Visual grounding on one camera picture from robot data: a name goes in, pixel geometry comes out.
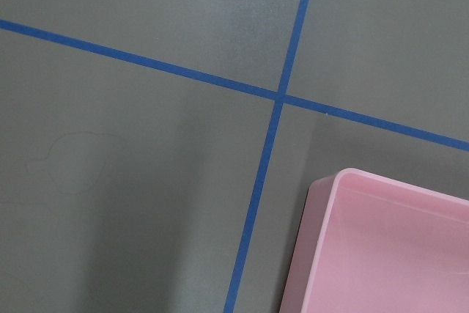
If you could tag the pink plastic bin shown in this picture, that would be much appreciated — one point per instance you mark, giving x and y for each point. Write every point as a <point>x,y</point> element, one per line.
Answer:
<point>367,243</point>

